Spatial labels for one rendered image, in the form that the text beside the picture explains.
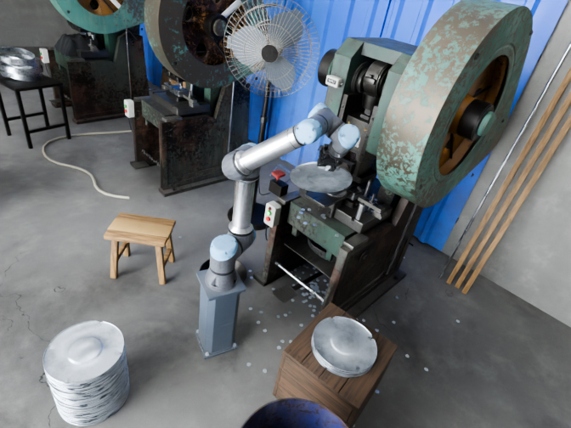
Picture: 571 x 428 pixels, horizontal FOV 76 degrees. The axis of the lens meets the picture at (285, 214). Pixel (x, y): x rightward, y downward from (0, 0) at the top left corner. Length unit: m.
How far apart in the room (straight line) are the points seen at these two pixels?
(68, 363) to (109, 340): 0.16
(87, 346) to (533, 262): 2.76
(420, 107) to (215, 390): 1.53
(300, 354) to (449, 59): 1.27
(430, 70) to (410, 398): 1.59
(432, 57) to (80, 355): 1.71
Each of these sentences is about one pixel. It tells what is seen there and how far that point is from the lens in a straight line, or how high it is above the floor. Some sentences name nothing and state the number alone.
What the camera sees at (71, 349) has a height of 0.32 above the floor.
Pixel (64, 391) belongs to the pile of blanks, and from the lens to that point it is 1.78.
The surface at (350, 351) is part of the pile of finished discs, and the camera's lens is 1.73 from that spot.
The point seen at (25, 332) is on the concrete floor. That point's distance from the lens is 2.35.
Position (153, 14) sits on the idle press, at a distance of 2.63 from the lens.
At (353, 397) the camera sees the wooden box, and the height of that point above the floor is 0.35.
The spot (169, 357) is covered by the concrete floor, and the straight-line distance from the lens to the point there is 2.09.
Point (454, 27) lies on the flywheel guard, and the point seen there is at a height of 1.64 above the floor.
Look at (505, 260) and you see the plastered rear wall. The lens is 3.16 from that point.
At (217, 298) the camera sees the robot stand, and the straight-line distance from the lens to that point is 1.74.
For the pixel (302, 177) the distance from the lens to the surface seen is 1.72.
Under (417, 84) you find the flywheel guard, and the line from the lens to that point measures 1.38.
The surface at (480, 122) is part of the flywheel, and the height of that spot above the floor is 1.34.
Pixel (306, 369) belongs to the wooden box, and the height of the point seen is 0.34.
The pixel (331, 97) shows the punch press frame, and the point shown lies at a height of 1.23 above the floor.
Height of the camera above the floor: 1.71
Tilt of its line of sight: 33 degrees down
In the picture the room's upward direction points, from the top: 11 degrees clockwise
